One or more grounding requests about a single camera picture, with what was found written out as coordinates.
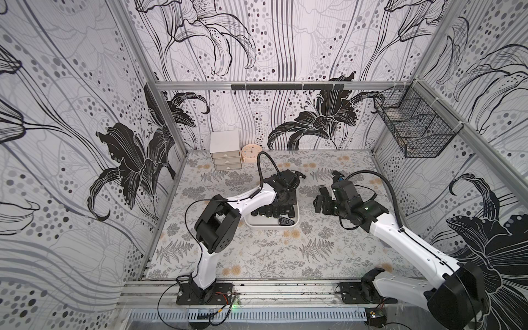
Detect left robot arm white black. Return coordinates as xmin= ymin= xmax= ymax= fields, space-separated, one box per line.
xmin=191 ymin=170 xmax=306 ymax=291

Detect black wire wall basket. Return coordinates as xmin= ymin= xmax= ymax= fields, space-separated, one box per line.
xmin=373 ymin=85 xmax=462 ymax=158

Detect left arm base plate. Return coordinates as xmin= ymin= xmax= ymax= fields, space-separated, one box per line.
xmin=176 ymin=282 xmax=233 ymax=306

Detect black key fob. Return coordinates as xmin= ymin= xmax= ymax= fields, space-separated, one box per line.
xmin=319 ymin=186 xmax=330 ymax=198

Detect silver black bmw key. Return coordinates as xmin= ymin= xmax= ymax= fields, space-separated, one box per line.
xmin=278 ymin=217 xmax=296 ymax=226

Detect black wall rail bar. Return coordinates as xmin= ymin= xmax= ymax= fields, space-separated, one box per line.
xmin=230 ymin=83 xmax=345 ymax=91

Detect pink round alarm clock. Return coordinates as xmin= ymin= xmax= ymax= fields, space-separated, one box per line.
xmin=241 ymin=144 xmax=262 ymax=164

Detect white storage tray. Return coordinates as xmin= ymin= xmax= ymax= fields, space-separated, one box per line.
xmin=243 ymin=192 xmax=300 ymax=230

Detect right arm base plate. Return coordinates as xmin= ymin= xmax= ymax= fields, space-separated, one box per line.
xmin=335 ymin=282 xmax=398 ymax=305

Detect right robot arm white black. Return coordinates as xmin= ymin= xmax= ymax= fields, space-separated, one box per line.
xmin=313 ymin=178 xmax=488 ymax=329

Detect white cable duct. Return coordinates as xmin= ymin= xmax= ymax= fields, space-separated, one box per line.
xmin=130 ymin=307 xmax=367 ymax=323

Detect white mini drawer cabinet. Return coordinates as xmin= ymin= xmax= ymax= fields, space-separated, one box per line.
xmin=209 ymin=131 xmax=242 ymax=171

